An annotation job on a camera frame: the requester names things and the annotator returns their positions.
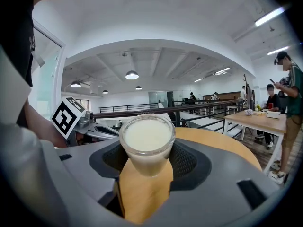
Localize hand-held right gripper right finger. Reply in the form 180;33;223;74
142;138;283;227

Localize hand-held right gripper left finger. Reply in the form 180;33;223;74
55;138;130;222

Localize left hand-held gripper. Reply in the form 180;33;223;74
51;96;120;147

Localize cream round cup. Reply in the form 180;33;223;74
119;114;177;178

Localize person's left forearm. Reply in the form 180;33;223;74
23;100;70;149

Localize black balcony railing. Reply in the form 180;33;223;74
98;102;160;114

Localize rectangular wooden table white legs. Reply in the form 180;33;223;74
223;110;287;175

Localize curved dark railing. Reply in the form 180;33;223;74
93;98;246;137

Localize white box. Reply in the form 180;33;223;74
266;111;281;121

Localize grey hanging coat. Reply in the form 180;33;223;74
245;84;255;111

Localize wooden coat rack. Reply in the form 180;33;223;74
242;74;255;111

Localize person's black shirt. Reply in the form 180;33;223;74
0;0;36;87

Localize grey shoulder strap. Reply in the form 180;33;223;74
30;35;46;68

